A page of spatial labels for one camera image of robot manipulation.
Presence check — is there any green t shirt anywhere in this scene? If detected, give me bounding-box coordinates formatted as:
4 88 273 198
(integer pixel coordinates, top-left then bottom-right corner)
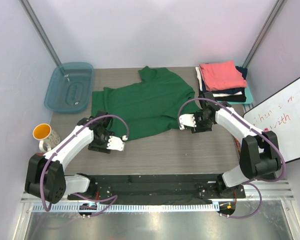
91 66 195 141

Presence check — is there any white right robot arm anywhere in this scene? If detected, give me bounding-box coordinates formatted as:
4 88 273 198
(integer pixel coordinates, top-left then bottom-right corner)
177 93 287 198

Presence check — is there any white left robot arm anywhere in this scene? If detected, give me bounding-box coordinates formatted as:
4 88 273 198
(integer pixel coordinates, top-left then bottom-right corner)
24 114 125 212

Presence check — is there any folded coral t shirt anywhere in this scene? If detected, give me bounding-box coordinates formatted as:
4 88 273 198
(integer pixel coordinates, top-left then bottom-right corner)
199 60 247 91

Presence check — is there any teal plastic tray lid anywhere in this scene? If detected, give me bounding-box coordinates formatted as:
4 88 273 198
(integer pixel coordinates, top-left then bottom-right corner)
216 86 254 105

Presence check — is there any folded white t shirt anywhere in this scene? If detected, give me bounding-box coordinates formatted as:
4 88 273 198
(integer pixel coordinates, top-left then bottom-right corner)
195 66 245 98

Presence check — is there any white floral mug orange inside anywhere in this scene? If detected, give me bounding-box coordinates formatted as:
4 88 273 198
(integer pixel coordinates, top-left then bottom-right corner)
32 123 61 153

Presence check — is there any teal translucent plastic bin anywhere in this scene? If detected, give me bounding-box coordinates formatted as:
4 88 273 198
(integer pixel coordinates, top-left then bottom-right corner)
44 62 95 114

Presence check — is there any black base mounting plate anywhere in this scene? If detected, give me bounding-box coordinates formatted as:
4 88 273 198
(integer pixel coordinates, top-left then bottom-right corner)
81 174 247 206

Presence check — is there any folded navy t shirt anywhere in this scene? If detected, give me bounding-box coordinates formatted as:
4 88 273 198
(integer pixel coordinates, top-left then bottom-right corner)
213 65 248 95

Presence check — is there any red brown block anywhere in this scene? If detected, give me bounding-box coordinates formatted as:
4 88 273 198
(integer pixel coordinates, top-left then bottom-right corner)
35 152 44 156

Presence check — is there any white whiteboard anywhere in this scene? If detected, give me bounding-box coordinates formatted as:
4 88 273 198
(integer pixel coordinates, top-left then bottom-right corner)
243 77 300 162

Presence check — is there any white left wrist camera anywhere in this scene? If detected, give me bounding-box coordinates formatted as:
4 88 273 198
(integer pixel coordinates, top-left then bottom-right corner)
106 135 128 152

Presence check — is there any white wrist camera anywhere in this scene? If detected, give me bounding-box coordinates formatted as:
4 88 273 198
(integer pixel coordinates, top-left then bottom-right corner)
106 135 128 152
178 113 197 131

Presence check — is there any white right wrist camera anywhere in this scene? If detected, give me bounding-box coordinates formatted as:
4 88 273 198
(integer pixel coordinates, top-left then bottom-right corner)
178 113 197 131

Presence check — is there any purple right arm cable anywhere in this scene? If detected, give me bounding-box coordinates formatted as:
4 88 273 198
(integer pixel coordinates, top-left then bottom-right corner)
177 97 287 219

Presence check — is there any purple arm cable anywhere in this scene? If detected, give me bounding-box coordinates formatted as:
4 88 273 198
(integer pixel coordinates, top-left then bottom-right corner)
39 114 130 217
177 97 287 219

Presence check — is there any white slotted cable duct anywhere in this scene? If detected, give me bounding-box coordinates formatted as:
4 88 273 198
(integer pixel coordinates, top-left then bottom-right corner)
31 202 220 213

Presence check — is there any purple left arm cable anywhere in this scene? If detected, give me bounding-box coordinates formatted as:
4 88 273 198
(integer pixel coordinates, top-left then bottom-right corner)
39 114 130 217

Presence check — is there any aluminium extrusion rail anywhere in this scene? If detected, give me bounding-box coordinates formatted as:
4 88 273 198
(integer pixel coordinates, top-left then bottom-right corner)
20 179 295 204

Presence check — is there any right aluminium corner post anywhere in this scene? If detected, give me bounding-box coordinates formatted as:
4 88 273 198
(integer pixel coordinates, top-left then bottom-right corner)
242 0 287 68

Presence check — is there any aluminium corner post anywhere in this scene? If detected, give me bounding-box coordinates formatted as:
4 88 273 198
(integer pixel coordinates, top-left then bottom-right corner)
19 0 62 66
242 0 287 68

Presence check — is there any left aluminium corner post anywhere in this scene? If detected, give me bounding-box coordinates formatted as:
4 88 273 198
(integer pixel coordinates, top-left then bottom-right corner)
19 0 62 66

